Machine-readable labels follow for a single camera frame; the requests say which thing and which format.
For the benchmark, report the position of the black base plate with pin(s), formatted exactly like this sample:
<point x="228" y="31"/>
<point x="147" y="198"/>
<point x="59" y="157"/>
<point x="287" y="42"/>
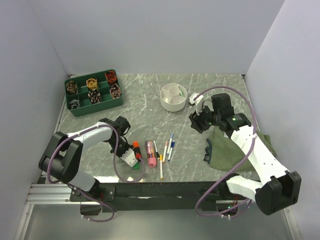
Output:
<point x="152" y="195"/>

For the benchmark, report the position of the dark floral rolled tie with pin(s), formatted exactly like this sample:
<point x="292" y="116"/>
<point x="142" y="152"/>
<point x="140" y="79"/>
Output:
<point x="94" y="96"/>

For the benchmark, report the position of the pink patterned rolled tie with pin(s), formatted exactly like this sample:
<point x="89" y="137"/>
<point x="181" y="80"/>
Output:
<point x="115" y="91"/>

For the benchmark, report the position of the green compartment tray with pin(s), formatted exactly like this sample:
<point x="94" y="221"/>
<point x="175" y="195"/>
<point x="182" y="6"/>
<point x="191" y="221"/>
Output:
<point x="82" y="94"/>

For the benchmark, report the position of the clear pink crayon tube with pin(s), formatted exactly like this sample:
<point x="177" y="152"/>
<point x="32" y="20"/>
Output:
<point x="151" y="153"/>

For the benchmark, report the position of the white round divided container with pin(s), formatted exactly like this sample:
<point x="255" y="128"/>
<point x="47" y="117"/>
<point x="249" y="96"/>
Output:
<point x="170" y="98"/>

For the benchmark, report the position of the orange white marker pen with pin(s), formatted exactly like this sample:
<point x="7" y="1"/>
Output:
<point x="165" y="151"/>

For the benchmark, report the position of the black orange highlighter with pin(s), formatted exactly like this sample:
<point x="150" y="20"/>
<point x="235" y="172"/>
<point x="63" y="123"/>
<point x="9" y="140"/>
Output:
<point x="137" y="150"/>

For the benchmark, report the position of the black green highlighter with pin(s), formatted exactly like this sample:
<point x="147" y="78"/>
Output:
<point x="136" y="166"/>

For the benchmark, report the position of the black white pen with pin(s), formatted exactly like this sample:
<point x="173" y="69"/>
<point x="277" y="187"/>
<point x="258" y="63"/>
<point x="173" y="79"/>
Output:
<point x="156" y="150"/>

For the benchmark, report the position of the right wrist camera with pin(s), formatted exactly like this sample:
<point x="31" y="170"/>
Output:
<point x="197" y="101"/>

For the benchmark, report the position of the yellow white marker pen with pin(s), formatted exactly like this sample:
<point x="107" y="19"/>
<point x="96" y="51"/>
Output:
<point x="161" y="167"/>

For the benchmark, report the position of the brown rolled tie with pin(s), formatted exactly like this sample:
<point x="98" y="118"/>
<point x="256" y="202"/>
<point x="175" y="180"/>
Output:
<point x="71" y="87"/>

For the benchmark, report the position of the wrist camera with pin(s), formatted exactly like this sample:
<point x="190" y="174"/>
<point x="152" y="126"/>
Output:
<point x="129" y="158"/>
<point x="197" y="101"/>

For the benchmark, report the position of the grey rolled tie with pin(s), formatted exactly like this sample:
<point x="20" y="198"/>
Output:
<point x="74" y="104"/>

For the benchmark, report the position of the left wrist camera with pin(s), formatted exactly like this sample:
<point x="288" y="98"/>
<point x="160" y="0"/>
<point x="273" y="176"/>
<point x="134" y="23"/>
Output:
<point x="129" y="158"/>

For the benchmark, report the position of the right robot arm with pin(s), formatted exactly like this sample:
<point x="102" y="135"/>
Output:
<point x="277" y="188"/>

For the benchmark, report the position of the blue white marker pen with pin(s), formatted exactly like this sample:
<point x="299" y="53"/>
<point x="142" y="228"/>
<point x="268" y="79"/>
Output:
<point x="170" y="144"/>

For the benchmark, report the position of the orange rolled tie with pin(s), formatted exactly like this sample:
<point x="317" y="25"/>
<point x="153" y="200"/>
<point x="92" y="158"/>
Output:
<point x="111" y="77"/>

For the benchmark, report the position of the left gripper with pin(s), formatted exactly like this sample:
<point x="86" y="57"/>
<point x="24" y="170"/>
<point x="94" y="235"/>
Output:
<point x="128" y="146"/>

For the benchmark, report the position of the aluminium rail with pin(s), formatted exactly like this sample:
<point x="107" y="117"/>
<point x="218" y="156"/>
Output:
<point x="54" y="194"/>

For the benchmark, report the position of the green t-shirt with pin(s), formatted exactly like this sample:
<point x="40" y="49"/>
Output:
<point x="225" y="154"/>

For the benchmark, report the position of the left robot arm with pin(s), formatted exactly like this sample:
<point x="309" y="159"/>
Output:
<point x="62" y="156"/>

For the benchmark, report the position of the lilac white marker pen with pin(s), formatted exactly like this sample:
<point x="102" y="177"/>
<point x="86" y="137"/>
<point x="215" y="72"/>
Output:
<point x="171" y="151"/>

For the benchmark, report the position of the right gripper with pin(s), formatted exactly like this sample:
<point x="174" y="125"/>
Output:
<point x="196" y="119"/>

